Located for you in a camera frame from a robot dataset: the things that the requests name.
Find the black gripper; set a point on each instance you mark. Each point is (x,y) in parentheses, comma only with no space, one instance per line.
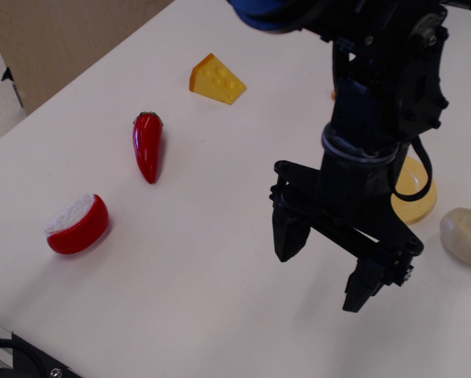
(348,200)

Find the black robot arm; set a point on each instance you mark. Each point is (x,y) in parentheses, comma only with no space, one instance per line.
(385,63)

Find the beige toy potato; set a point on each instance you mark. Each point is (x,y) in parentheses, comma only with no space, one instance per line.
(455,233)

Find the yellow toy cheese wedge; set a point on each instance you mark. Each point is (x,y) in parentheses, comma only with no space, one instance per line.
(213,79)

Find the red toy chili pepper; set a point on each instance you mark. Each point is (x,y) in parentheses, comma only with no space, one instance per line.
(147,138)

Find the black corner bracket with screw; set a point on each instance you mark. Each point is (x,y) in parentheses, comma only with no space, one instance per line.
(30,361)

